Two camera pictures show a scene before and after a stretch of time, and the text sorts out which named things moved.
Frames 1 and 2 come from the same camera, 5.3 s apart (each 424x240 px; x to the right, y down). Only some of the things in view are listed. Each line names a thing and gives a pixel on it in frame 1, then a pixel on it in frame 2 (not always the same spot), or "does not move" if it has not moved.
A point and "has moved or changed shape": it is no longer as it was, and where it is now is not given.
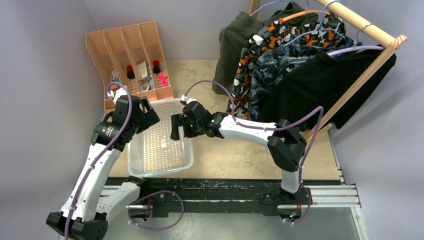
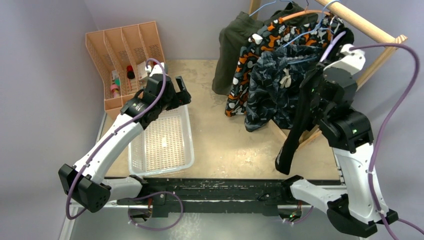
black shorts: [310, 94] has moved or changed shape
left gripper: [149, 117] → [180, 98]
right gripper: [181, 119] → [311, 77]
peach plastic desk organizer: [130, 57] does not move
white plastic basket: [153, 152] does not move
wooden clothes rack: [389, 42] does not move
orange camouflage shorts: [325, 30] does not move
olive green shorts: [232, 38] does not move
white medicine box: [142, 70] does not move
